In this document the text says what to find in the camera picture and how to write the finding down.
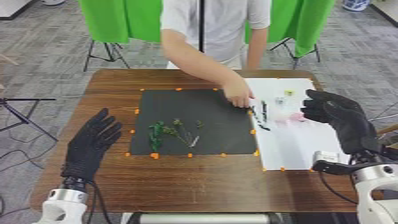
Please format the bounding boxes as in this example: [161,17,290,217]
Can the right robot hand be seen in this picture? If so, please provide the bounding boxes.
[299,88,383,156]

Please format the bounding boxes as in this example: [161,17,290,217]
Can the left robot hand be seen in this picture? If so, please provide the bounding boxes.
[61,107,125,183]

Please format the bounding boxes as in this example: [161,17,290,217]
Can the dark mat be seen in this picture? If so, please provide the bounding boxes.
[129,88,260,157]

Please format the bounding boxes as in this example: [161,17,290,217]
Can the person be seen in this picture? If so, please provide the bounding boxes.
[159,0,274,109]

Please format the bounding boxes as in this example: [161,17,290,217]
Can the white sheet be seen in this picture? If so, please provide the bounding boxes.
[244,77,353,172]

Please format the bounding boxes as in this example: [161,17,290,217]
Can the black tripod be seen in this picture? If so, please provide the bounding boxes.
[0,97,61,143]

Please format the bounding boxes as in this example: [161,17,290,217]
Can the black backdrop stand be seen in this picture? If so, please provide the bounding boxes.
[83,39,134,73]
[269,36,324,71]

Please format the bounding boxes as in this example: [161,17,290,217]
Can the pale grey bar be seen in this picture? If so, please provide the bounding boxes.
[127,213,282,224]

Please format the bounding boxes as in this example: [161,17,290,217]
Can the blue white vase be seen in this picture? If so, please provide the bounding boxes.
[342,0,374,13]

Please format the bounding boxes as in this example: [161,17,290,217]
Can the black cable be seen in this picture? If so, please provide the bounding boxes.
[319,170,360,205]

